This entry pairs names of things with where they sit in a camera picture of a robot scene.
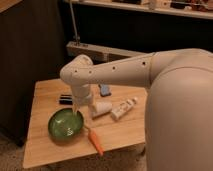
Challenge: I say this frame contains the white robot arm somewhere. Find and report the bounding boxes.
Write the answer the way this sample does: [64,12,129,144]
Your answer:
[60,49,213,171]

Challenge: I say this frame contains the blue small object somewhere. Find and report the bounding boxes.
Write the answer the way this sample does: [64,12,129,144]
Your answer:
[99,84,111,97]

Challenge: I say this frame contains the white shelf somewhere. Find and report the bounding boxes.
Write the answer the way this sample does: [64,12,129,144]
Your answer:
[63,0,213,20]

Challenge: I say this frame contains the green ceramic bowl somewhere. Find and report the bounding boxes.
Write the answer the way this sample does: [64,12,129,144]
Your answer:
[48,108,84,141]

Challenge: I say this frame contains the wooden table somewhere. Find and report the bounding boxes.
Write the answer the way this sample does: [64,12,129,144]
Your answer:
[23,79,147,168]

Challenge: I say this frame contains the white ceramic cup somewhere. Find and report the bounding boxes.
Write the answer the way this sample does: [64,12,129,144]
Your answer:
[89,101,112,119]

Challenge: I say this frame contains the white tube with cap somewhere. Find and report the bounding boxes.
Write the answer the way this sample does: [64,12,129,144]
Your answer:
[111,97,138,121]

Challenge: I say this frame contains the metal pole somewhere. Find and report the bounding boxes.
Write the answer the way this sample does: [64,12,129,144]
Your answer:
[69,0,80,45]

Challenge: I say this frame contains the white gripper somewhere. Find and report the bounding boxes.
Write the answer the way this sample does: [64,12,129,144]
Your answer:
[71,84,93,115]

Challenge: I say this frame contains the black rectangular box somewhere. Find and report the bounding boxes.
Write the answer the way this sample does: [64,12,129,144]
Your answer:
[59,95,73,105]

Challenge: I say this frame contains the orange toy carrot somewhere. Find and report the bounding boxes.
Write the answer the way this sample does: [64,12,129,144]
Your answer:
[86,127,104,156]

